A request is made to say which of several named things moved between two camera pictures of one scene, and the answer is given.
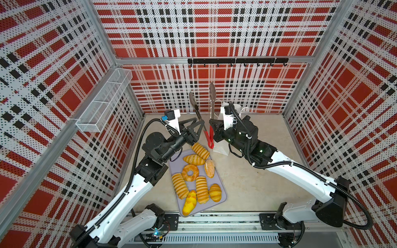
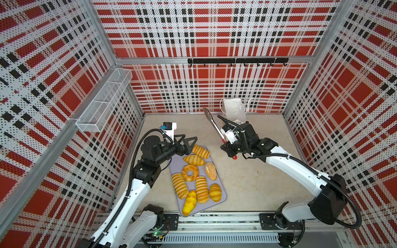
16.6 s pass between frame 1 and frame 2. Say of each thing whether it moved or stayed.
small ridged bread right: stayed
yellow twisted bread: stayed
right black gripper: moved
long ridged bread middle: stayed
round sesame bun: moved
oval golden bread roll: stayed
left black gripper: moved
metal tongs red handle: moved
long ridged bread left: stayed
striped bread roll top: stayed
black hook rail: stayed
